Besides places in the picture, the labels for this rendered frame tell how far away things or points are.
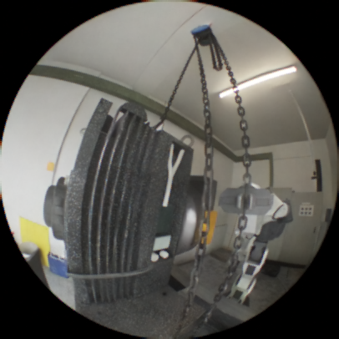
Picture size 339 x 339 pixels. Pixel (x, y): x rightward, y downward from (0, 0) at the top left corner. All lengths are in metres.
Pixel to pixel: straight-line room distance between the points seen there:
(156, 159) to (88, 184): 0.22
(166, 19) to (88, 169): 1.48
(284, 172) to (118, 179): 3.26
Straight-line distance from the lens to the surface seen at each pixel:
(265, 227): 1.01
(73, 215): 0.33
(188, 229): 0.55
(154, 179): 0.39
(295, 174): 3.30
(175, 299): 0.66
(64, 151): 1.64
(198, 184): 0.65
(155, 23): 1.56
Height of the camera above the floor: 1.40
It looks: 11 degrees up
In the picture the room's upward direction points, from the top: 10 degrees clockwise
